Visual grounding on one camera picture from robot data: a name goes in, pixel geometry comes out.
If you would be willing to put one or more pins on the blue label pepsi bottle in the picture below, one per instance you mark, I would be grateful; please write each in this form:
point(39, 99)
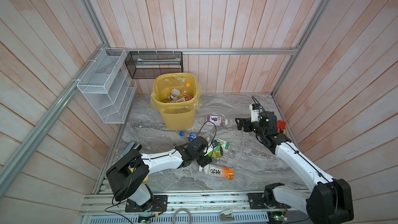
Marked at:
point(189, 137)

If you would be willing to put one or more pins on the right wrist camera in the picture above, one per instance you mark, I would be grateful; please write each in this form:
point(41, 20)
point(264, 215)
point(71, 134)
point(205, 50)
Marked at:
point(255, 110)

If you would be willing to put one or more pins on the grey stapler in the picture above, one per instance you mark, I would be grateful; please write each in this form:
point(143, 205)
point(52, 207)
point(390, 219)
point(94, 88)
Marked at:
point(226, 215)

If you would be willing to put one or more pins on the green label tea bottle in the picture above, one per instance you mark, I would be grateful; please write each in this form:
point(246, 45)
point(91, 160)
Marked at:
point(216, 153)

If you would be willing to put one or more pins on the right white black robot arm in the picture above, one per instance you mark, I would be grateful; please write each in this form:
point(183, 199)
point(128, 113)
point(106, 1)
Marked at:
point(328, 200)

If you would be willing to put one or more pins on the orange juice bottle white cap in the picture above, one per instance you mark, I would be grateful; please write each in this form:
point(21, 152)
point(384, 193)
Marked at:
point(218, 171)

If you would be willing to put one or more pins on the black wire mesh basket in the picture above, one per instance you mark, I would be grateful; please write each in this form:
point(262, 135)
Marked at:
point(152, 64)

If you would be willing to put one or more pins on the lime label bottle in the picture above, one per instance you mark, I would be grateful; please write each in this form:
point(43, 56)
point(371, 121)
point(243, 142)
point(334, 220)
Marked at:
point(174, 95)
point(223, 144)

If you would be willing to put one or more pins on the gold red energy drink bottle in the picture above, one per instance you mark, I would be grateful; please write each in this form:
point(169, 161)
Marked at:
point(184, 99)

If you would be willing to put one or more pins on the yellow label tea bottle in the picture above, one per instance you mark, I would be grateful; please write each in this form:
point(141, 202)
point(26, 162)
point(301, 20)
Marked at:
point(186, 89)

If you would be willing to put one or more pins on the purple grape juice bottle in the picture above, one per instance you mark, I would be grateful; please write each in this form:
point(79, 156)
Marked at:
point(217, 120)

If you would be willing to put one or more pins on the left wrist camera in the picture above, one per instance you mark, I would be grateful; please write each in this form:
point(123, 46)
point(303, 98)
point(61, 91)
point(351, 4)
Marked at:
point(214, 145)

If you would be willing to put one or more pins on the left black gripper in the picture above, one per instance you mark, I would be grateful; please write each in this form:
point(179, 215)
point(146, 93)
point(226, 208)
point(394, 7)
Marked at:
point(204, 160)

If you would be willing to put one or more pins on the yellow plastic bin liner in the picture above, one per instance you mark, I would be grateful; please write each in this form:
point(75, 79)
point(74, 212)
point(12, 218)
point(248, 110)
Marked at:
point(162, 88)

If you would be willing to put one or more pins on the white wire mesh shelf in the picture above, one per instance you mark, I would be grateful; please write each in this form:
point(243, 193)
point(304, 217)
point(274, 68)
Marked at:
point(106, 85)

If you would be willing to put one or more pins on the yellow ribbed waste bin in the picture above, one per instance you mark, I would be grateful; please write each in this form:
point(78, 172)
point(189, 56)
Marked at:
point(177, 122)

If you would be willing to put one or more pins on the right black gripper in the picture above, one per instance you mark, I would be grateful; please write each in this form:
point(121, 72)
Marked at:
point(247, 122)

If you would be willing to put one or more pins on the red tape dispenser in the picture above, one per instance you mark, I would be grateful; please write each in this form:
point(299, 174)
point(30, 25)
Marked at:
point(281, 125)

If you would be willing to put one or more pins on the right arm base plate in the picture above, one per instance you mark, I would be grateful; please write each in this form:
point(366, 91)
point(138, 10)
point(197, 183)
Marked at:
point(264, 200)

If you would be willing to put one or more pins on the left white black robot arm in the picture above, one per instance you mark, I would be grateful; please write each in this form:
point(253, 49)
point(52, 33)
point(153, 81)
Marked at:
point(127, 175)

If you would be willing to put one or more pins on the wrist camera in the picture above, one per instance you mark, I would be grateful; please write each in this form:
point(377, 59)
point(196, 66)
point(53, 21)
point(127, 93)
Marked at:
point(214, 145)
point(255, 110)

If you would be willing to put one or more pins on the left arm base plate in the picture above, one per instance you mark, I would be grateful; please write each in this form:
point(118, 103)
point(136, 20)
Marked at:
point(157, 204)

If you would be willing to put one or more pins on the blue white stapler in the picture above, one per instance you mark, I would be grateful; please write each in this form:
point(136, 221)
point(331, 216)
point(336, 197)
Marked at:
point(130, 147)

